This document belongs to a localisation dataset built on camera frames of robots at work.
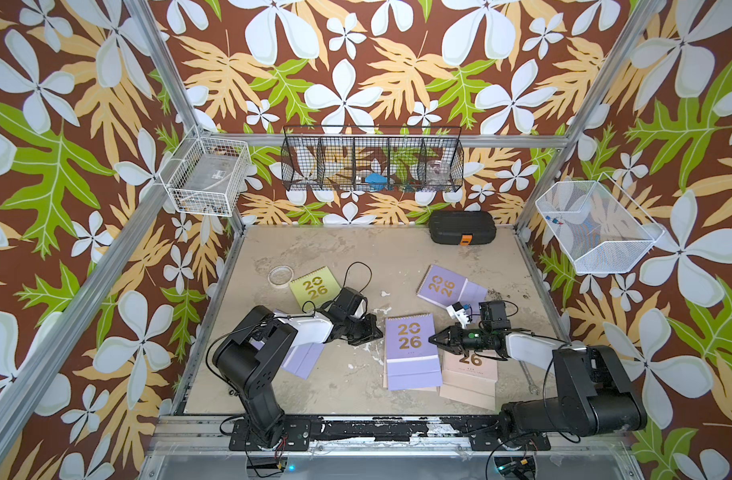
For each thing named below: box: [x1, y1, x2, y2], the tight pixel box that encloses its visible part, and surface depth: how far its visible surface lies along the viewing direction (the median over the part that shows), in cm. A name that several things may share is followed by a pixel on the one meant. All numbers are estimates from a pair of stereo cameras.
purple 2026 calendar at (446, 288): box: [416, 264, 488, 321], surface depth 103 cm
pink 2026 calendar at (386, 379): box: [383, 348, 441, 393], surface depth 84 cm
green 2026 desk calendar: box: [290, 266, 342, 312], surface depth 103 cm
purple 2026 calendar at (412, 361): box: [386, 313, 442, 391], surface depth 86 cm
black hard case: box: [429, 210, 497, 246], surface depth 117 cm
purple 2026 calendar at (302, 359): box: [281, 342, 326, 380], surface depth 88 cm
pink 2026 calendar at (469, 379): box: [440, 350, 498, 411], surface depth 84 cm
